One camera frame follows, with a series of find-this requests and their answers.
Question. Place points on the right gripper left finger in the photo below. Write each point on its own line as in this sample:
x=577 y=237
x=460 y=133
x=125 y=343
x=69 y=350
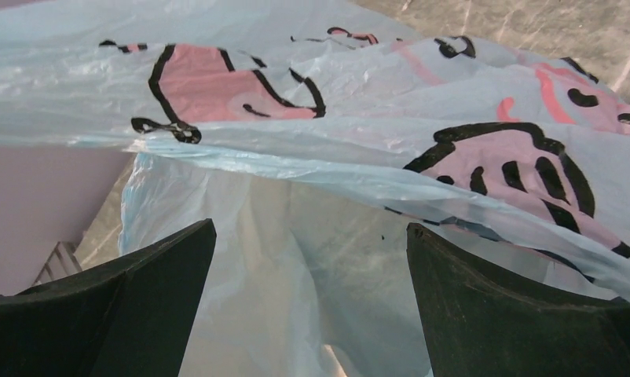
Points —
x=131 y=316

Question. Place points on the light blue cartoon plastic bag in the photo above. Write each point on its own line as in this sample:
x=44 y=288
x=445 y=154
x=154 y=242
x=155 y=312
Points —
x=312 y=133

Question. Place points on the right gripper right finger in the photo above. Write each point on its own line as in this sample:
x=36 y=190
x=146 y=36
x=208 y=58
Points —
x=480 y=319

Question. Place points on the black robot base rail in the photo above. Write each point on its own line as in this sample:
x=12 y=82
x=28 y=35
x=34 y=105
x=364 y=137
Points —
x=61 y=263

